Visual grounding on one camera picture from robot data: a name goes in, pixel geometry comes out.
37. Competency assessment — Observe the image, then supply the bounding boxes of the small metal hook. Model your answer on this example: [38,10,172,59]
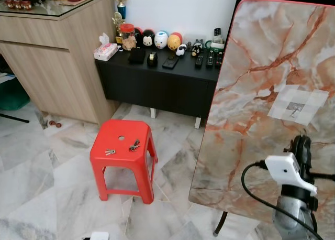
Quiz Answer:
[289,105,302,119]

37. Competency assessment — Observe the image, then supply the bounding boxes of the clear tape patch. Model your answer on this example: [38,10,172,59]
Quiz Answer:
[268,84,329,126]

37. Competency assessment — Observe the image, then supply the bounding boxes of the marble pattern folding table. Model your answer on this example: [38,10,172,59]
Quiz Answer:
[188,0,335,239]

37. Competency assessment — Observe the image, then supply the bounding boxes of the black phone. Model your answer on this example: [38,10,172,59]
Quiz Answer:
[162,55,180,70]

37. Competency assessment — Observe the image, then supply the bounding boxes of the black low console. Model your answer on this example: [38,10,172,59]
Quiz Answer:
[95,47,227,120]

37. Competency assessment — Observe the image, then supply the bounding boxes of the yellow round plush toy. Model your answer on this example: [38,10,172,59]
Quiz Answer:
[167,32,184,51]

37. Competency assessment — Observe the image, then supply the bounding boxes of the black tape dispenser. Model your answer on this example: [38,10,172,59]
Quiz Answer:
[147,50,159,68]

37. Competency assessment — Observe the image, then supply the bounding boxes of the white round plush toy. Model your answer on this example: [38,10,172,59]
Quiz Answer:
[154,30,170,49]

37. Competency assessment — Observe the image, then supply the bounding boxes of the black round plush toy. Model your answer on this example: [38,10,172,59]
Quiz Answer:
[140,29,156,48]

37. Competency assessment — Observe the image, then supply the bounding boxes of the black wallet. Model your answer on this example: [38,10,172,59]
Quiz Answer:
[128,49,146,64]

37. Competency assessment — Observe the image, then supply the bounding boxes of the red plastic stool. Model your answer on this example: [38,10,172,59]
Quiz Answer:
[89,119,159,205]

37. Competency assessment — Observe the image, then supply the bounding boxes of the clear jar red lid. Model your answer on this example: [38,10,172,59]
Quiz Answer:
[119,23,138,51]

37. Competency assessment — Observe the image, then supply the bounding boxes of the pink tissue pack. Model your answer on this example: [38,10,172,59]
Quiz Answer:
[94,33,119,61]

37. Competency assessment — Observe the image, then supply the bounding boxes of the small gold trophy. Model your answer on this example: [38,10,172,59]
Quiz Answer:
[111,12,125,44]

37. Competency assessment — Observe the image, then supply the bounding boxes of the light wooden cabinet glass top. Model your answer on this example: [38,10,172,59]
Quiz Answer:
[0,0,122,126]

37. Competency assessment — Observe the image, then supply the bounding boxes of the black chair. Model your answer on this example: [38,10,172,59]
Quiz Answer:
[0,112,31,124]

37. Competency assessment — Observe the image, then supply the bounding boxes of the green bin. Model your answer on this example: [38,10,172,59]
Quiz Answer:
[0,80,30,111]

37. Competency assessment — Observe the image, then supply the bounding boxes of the white paper bag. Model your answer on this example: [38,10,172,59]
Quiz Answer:
[0,72,14,84]

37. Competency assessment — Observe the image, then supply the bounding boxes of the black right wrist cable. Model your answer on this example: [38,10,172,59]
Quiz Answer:
[241,160,325,240]

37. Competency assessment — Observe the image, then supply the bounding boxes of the cordless phone in cradle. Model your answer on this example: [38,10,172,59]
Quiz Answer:
[211,28,226,48]

